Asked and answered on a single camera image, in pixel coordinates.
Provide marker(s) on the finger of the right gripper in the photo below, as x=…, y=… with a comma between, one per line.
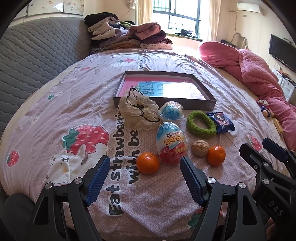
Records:
x=256, y=161
x=282, y=154

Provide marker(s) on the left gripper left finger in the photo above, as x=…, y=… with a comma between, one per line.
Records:
x=48, y=222

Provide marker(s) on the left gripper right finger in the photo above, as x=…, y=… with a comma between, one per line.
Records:
x=229, y=212

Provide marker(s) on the orange tangerine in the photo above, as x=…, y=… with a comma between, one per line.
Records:
x=147, y=163
x=216, y=155

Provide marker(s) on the blue Oreo cookie packet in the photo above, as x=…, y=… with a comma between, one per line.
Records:
x=222, y=122

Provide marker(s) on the brown walnut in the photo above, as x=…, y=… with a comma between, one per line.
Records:
x=200, y=148

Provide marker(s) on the red Kinder surprise egg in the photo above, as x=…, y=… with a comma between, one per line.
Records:
x=171, y=143

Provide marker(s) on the blue toy egg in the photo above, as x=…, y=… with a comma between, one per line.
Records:
x=171, y=111

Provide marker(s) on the cream drawstring pouch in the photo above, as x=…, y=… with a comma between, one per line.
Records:
x=138, y=110

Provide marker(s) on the person's right hand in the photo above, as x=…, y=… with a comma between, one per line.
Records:
x=269, y=227

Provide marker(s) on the small doll toy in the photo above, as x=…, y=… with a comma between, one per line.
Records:
x=265, y=108

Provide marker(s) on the white drawer cabinet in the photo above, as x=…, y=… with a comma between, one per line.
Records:
x=287, y=85

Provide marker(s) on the pink quilted blanket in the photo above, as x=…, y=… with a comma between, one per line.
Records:
x=254, y=73

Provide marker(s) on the pink strawberry bear bedsheet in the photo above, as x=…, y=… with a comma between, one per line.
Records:
x=76, y=119

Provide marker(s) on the dark shallow cardboard box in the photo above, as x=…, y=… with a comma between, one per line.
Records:
x=206, y=105

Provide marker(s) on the black flat television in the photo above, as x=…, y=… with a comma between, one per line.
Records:
x=283, y=51

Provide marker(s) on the cream curtain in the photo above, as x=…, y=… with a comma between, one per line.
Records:
x=215, y=8

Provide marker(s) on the grey quilted headboard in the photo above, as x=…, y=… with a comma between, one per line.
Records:
x=34, y=53

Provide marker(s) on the pile of folded clothes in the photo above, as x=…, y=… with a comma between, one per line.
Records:
x=108, y=33

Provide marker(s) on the white wall air conditioner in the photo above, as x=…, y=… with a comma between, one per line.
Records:
x=249, y=7

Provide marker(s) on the window with dark frame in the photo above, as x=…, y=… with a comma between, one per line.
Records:
x=180, y=17

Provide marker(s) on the painted wall panel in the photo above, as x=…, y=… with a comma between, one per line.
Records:
x=40, y=7

